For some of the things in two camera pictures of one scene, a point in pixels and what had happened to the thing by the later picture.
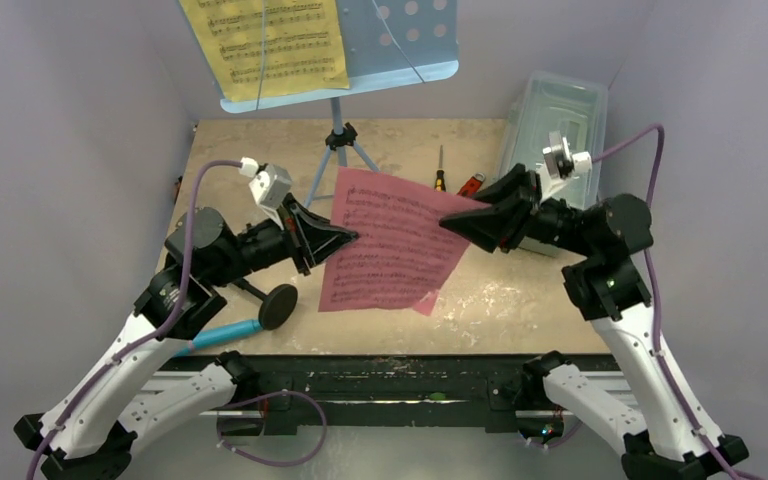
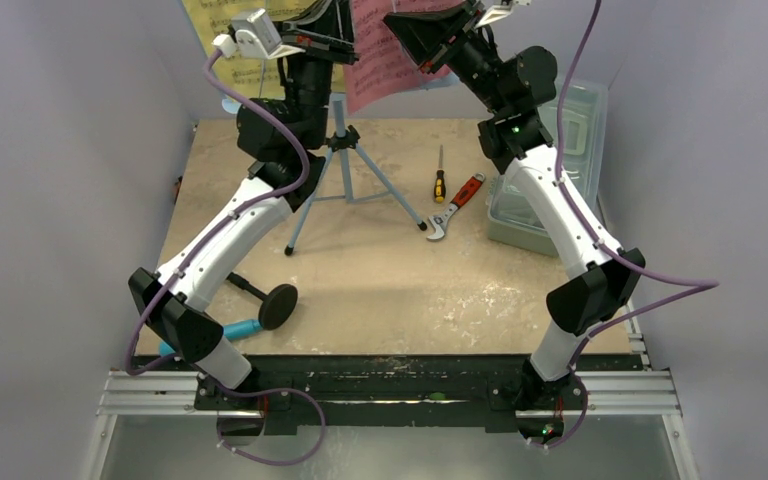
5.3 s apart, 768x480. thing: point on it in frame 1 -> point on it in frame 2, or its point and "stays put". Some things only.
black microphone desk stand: x=278 y=304 stays put
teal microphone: x=220 y=334 stays put
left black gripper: x=308 y=233 -> x=327 y=35
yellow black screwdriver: x=440 y=174 stays put
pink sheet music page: x=403 y=253 -> x=383 y=66
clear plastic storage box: x=548 y=102 stays put
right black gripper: x=523 y=211 -> x=428 y=34
